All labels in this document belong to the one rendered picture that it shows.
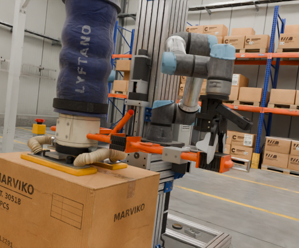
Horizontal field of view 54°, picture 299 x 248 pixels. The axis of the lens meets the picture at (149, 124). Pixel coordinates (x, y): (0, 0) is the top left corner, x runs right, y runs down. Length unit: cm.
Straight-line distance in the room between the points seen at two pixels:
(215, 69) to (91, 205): 56
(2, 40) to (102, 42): 1056
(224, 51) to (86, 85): 53
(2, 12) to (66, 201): 1100
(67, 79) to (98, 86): 12
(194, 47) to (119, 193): 72
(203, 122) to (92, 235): 50
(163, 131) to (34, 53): 1092
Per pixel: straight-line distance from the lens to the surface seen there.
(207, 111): 93
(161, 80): 186
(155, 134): 160
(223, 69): 91
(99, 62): 118
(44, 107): 1261
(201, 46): 137
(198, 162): 91
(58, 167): 114
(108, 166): 122
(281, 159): 808
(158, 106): 160
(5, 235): 136
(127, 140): 105
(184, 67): 100
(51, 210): 111
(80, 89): 115
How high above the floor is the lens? 121
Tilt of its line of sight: 3 degrees down
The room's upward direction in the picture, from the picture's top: 7 degrees clockwise
